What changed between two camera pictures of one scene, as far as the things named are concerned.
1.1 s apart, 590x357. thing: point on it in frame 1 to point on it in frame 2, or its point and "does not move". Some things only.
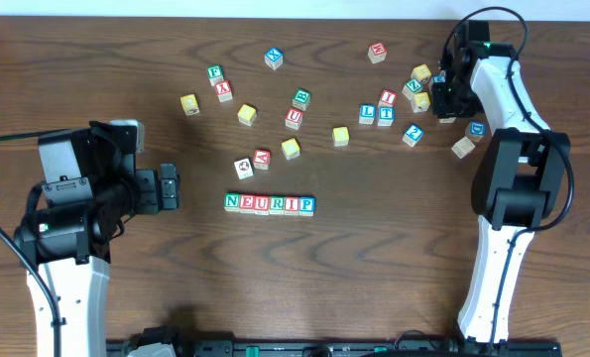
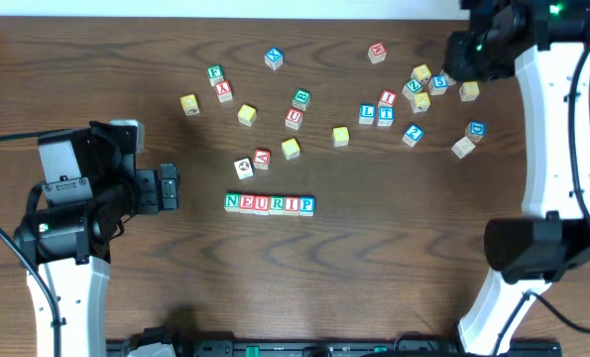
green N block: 231,201 does not move
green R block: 277,205 does not move
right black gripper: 443,99 to 462,60
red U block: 261,205 does not move
